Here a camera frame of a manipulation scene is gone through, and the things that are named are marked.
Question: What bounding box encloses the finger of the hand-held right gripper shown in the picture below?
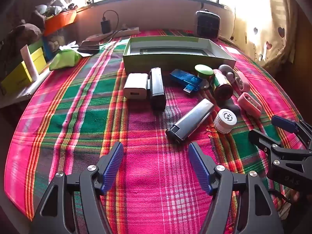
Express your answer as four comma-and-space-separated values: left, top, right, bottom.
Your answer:
271, 115, 312, 152
248, 129, 289, 158

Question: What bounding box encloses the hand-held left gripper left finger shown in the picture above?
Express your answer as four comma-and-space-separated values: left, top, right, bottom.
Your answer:
29, 141, 125, 234

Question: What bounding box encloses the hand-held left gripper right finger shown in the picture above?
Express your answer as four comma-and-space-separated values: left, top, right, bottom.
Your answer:
188, 141, 284, 234

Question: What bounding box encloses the pink oval case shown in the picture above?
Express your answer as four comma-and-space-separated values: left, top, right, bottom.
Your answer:
237, 92, 262, 116

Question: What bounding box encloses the small white jar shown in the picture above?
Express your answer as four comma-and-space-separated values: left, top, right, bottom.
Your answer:
214, 108, 237, 134

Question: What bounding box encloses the pink and white clip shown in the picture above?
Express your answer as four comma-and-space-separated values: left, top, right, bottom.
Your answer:
234, 71, 250, 92

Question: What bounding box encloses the brown medicine bottle green label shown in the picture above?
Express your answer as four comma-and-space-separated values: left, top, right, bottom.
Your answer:
210, 69, 233, 101

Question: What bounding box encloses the white charger adapter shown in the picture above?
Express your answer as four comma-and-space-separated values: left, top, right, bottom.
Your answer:
123, 73, 150, 100

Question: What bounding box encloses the black rectangular device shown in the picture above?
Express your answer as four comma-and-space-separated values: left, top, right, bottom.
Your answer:
148, 67, 167, 111

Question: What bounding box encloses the blue usb dongle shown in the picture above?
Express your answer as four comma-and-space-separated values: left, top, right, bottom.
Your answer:
170, 69, 203, 95

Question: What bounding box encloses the green-capped white knob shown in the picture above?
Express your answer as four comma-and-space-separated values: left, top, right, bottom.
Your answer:
194, 64, 215, 89

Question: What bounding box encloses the green cardboard box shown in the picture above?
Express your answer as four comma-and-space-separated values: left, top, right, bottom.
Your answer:
122, 36, 236, 75

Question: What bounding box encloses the pink green plaid blanket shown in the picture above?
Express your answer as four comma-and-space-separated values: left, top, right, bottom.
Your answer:
4, 28, 304, 234

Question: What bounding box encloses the cream heart print curtain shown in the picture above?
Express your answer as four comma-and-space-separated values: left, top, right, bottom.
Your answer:
218, 0, 303, 66

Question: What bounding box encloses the green tissue pack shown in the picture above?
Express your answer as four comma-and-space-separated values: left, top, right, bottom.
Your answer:
49, 49, 82, 71

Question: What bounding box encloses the black phone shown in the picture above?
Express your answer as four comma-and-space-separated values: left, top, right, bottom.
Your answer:
77, 41, 100, 54

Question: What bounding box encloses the dark portable heater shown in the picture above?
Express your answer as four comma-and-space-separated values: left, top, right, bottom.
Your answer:
196, 10, 221, 39

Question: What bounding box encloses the white paper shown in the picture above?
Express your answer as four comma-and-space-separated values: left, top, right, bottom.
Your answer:
61, 43, 81, 51

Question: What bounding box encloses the yellow green box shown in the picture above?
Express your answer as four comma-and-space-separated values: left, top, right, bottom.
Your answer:
1, 47, 47, 88

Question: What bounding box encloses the white tube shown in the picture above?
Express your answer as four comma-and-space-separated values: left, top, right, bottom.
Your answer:
20, 45, 39, 81

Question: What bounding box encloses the white power strip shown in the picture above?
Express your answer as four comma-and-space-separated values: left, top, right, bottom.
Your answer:
85, 27, 140, 42

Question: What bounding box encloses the blue carton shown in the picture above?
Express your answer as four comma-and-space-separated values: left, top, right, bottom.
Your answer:
44, 35, 53, 59

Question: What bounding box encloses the orange box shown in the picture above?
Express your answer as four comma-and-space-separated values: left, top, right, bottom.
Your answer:
44, 10, 77, 36

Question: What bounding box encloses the brown checked bag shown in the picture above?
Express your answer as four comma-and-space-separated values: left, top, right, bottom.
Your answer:
10, 23, 42, 47

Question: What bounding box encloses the pile of trinkets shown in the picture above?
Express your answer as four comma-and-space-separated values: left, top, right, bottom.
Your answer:
36, 0, 78, 17

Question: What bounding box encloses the black cable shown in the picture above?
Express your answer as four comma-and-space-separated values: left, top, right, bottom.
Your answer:
97, 10, 120, 47

